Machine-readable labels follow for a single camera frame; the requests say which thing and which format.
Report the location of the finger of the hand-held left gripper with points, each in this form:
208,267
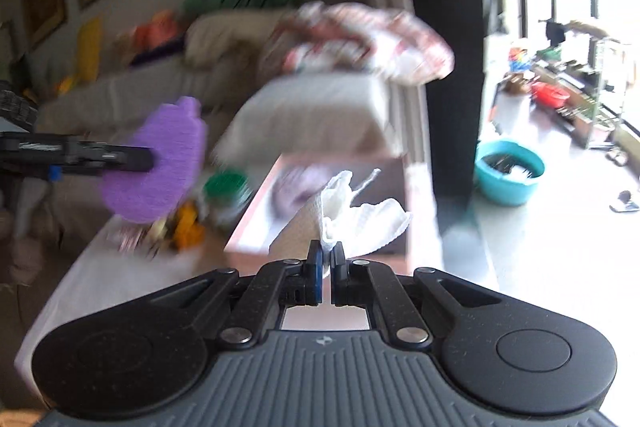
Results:
100,156

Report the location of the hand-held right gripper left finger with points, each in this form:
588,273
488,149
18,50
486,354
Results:
315,278

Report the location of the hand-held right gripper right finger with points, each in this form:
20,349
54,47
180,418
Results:
335,274

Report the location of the purple textured cloth pad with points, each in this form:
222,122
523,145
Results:
160,167

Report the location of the white waffle cloth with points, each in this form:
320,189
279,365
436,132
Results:
365,219

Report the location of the pink shallow box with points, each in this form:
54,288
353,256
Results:
252,227

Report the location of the beige sofa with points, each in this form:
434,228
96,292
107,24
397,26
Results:
110,99

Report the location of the lilac cloth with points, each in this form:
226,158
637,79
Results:
295,189

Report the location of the yellow cushion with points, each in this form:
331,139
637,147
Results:
90,49

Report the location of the orange small toy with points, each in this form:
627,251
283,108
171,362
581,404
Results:
187,227

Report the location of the green lidded jar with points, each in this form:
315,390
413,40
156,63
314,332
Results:
227,199

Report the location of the orange plush toy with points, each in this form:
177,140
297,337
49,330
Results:
157,32

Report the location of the white folded towel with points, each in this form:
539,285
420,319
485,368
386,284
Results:
315,117

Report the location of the beige pillow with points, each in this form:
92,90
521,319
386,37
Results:
225,37

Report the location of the teal plastic basin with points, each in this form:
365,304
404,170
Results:
507,184

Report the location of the red white patterned cloth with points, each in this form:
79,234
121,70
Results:
370,37

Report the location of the black pillar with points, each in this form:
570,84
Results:
445,57

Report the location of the red plastic basin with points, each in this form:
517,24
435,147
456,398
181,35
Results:
550,96

